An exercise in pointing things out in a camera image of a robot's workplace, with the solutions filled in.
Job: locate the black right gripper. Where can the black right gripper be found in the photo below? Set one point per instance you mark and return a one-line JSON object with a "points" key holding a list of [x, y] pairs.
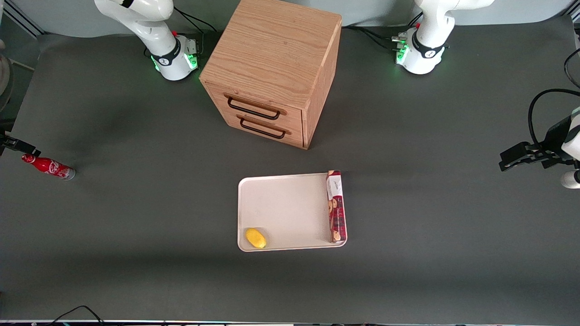
{"points": [[13, 144]]}

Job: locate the wooden two-drawer cabinet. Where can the wooden two-drawer cabinet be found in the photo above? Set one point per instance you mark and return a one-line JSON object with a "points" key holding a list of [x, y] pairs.
{"points": [[272, 50]]}

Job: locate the aluminium frame rail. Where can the aluminium frame rail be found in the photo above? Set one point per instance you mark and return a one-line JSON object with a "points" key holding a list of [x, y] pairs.
{"points": [[22, 18]]}

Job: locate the yellow lemon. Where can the yellow lemon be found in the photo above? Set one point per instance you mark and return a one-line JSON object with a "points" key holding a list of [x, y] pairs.
{"points": [[255, 238]]}

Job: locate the red coke bottle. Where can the red coke bottle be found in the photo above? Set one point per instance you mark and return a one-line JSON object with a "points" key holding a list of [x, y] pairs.
{"points": [[47, 166]]}

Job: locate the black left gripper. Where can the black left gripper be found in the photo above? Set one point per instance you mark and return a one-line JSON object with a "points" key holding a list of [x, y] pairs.
{"points": [[553, 136]]}

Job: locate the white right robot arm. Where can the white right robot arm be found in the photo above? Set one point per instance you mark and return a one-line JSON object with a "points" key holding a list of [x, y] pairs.
{"points": [[136, 13]]}

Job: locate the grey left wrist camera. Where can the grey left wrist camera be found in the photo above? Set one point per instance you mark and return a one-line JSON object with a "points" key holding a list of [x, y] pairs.
{"points": [[570, 179]]}

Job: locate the dark grey table mat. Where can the dark grey table mat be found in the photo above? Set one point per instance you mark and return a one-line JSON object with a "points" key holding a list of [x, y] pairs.
{"points": [[136, 226]]}

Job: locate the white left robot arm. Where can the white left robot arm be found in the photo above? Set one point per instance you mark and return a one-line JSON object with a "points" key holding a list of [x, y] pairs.
{"points": [[430, 27]]}

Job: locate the cream plastic tray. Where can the cream plastic tray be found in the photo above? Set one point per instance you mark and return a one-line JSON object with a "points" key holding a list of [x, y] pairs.
{"points": [[290, 213]]}

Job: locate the red cookie box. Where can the red cookie box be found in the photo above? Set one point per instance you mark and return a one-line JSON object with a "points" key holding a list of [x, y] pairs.
{"points": [[336, 213]]}

